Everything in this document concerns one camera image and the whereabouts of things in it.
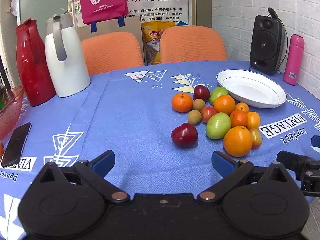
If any magenta tote bag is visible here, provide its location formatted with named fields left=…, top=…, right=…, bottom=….
left=79, top=0, right=129, bottom=25

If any black smartphone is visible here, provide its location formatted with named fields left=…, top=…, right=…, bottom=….
left=1, top=122, right=32, bottom=168

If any small mandarin orange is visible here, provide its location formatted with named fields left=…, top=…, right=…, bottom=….
left=235, top=102, right=250, bottom=113

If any dark red apple back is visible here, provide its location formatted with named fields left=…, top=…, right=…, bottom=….
left=193, top=85, right=211, bottom=102

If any yellow snack bag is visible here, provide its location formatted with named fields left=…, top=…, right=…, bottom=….
left=141, top=21, right=175, bottom=65

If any brown longan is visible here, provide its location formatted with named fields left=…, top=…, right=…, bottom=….
left=187, top=110, right=202, bottom=125

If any green apple front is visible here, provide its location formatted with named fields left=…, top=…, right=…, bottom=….
left=206, top=112, right=232, bottom=140

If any brown paper bag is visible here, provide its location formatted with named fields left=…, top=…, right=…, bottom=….
left=76, top=16, right=145, bottom=67

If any white plate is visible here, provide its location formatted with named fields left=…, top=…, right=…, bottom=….
left=216, top=69, right=287, bottom=109

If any blue printed tablecloth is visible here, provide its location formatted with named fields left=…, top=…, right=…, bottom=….
left=0, top=60, right=320, bottom=240

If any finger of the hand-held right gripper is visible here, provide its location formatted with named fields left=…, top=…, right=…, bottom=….
left=276, top=151, right=320, bottom=197
left=311, top=135, right=320, bottom=153

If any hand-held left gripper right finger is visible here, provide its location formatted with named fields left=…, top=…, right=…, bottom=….
left=197, top=151, right=298, bottom=204

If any large tangerine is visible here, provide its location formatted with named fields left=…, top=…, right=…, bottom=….
left=171, top=93, right=194, bottom=113

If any black speaker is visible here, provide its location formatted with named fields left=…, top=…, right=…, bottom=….
left=249, top=15, right=285, bottom=75

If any orange chair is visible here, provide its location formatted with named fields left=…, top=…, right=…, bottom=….
left=81, top=32, right=145, bottom=75
left=160, top=26, right=228, bottom=64

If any yellow orange tomato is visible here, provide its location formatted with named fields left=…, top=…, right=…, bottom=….
left=247, top=111, right=261, bottom=130

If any dark red apple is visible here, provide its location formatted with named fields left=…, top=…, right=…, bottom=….
left=193, top=85, right=211, bottom=102
left=171, top=123, right=198, bottom=148

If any white thermos jug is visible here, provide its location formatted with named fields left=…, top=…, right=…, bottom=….
left=45, top=13, right=91, bottom=98

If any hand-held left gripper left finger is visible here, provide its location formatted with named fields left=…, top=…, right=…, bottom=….
left=32, top=150, right=130, bottom=204

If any kiwi back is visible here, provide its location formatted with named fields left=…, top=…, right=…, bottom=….
left=192, top=99, right=206, bottom=111

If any red tomato apple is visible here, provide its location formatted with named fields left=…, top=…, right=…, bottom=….
left=201, top=106, right=217, bottom=124

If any dark red apple front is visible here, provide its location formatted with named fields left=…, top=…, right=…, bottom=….
left=171, top=123, right=198, bottom=148

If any pink bottle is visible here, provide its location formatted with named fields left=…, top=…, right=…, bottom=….
left=283, top=34, right=305, bottom=85

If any small red yellow plum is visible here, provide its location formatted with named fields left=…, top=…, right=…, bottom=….
left=249, top=128, right=263, bottom=149

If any large orange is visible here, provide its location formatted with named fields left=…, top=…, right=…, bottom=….
left=213, top=94, right=236, bottom=116
left=223, top=126, right=253, bottom=158

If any medium mandarin orange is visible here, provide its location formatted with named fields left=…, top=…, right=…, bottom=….
left=229, top=110, right=248, bottom=128

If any red thermos jug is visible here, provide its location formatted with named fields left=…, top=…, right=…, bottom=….
left=15, top=19, right=57, bottom=107

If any pink plastic bowl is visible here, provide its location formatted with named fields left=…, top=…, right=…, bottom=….
left=0, top=85, right=25, bottom=140

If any wall poster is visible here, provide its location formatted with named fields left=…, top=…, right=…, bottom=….
left=124, top=0, right=197, bottom=27

